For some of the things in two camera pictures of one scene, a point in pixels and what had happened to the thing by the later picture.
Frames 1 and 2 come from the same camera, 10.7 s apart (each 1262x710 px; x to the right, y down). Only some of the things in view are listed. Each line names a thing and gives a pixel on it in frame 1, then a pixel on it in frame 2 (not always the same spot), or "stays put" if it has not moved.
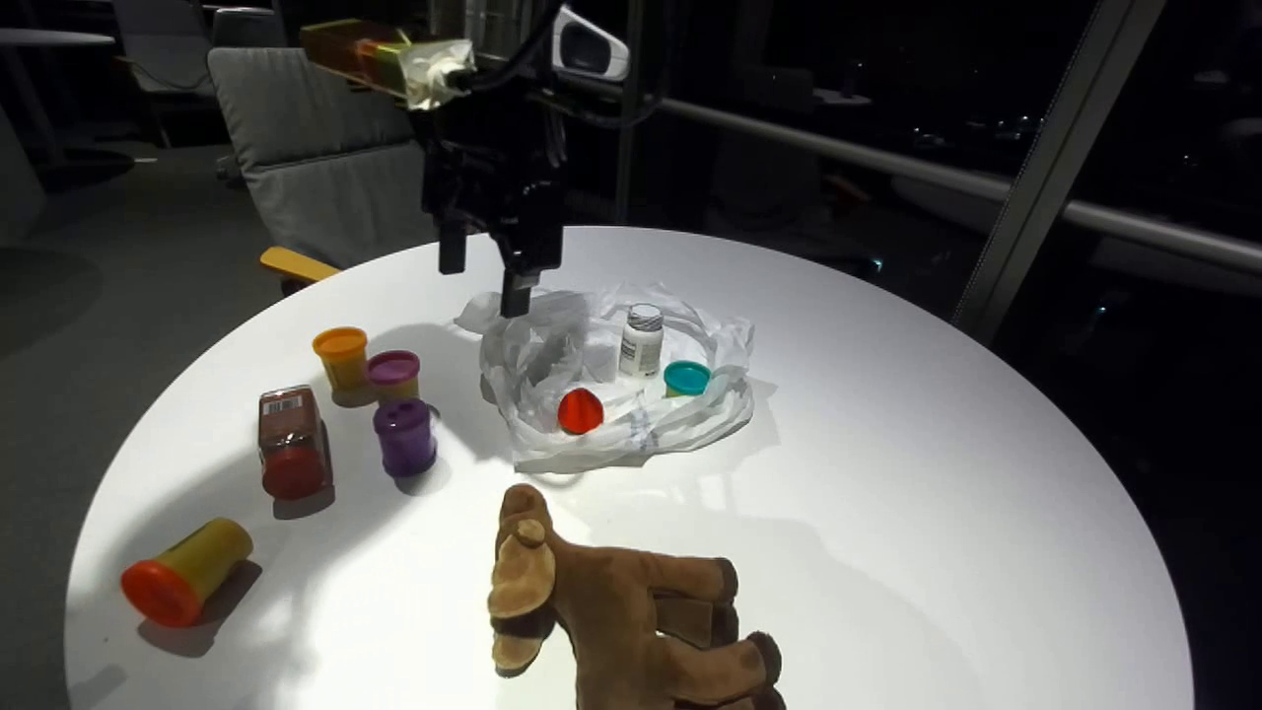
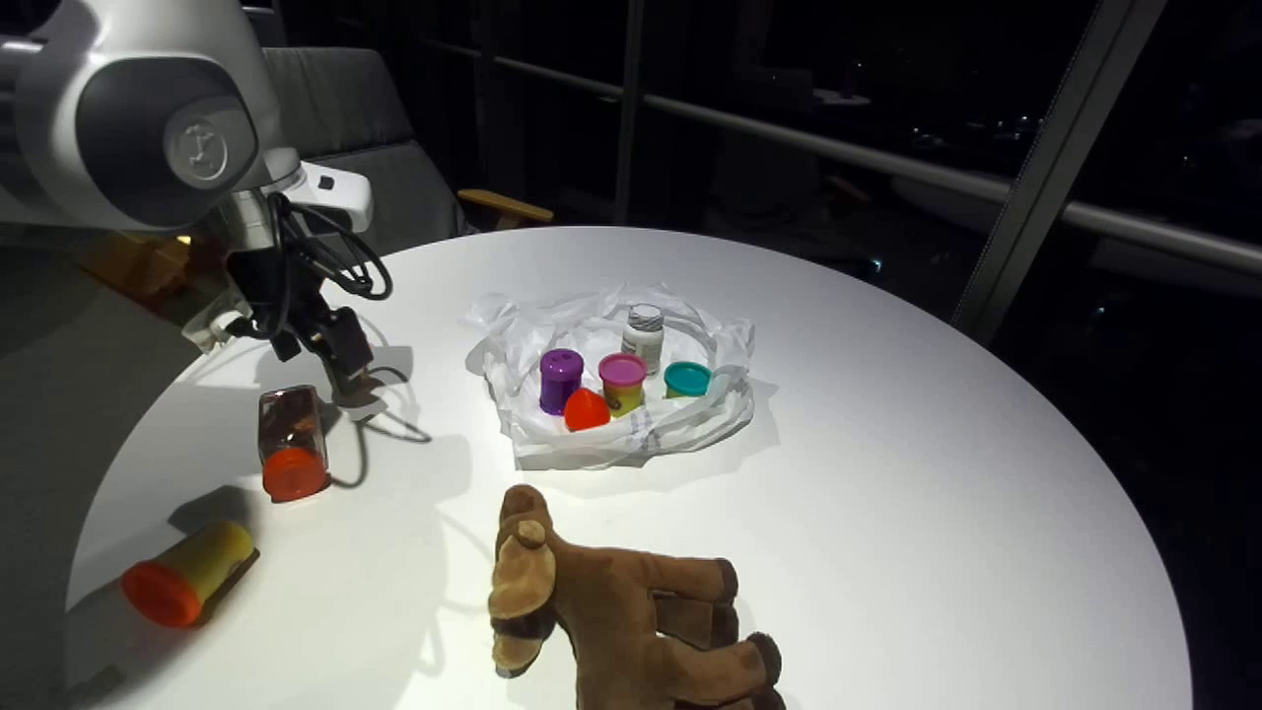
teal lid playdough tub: (688, 376) stays put
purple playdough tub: (408, 439) → (557, 376)
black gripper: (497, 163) → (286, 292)
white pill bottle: (643, 339) stays put
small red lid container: (580, 413) stays put
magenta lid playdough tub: (394, 376) → (625, 381)
